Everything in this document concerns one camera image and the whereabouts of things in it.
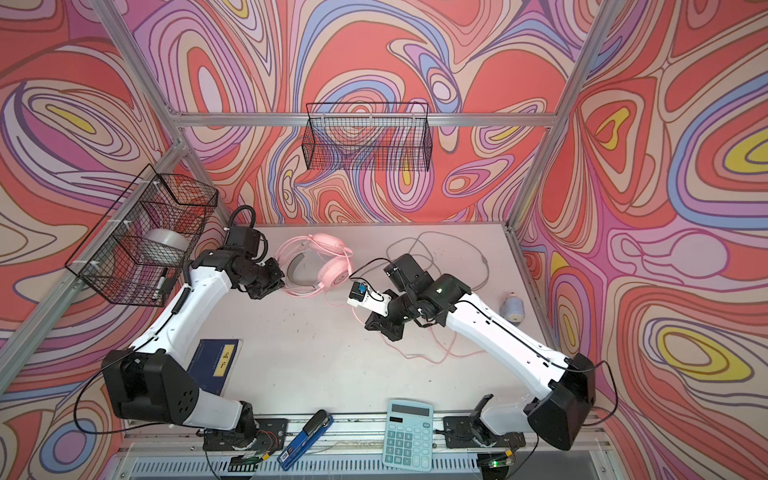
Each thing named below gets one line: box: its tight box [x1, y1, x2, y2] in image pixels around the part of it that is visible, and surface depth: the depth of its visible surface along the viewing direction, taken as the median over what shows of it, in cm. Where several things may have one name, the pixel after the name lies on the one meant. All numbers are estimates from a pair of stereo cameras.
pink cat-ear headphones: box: [275, 233, 353, 298], surface depth 78 cm
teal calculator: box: [382, 400, 434, 472], surface depth 73 cm
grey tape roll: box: [138, 228, 190, 266], surface depth 74 cm
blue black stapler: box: [277, 409, 334, 471], surface depth 72 cm
